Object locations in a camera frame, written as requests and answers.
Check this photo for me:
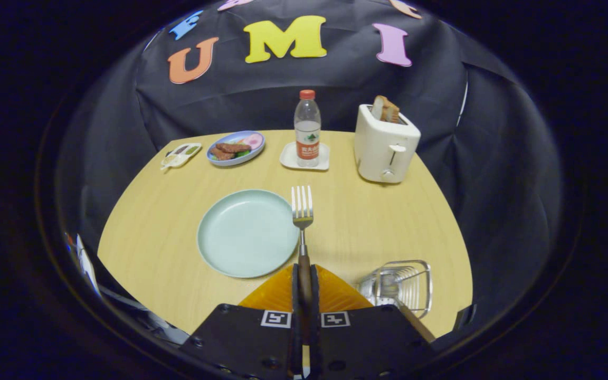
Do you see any pale green plate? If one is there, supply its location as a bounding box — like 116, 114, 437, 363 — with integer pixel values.
197, 189, 300, 279

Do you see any white square coaster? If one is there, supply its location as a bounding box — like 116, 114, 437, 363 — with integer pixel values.
280, 141, 330, 171

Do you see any metal fork with wooden handle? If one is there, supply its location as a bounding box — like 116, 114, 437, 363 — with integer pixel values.
291, 185, 315, 317

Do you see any white divided sauce dish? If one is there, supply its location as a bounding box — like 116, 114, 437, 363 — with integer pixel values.
160, 142, 203, 172

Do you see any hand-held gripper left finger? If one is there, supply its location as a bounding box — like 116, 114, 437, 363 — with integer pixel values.
179, 264, 305, 380

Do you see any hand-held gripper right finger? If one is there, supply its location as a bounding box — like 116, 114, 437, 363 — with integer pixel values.
304, 264, 436, 380

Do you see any black backdrop cloth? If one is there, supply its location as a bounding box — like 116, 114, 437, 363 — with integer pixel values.
56, 0, 566, 328

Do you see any blue plate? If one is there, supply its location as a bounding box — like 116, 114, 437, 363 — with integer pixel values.
206, 130, 265, 167

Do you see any white toaster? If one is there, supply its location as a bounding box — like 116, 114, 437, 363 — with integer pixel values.
354, 104, 421, 184

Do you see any metal wire cutlery basket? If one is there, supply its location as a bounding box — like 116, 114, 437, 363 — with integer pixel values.
358, 260, 433, 320

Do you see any clear bottle with red cap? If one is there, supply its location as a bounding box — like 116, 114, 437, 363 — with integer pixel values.
294, 90, 321, 168

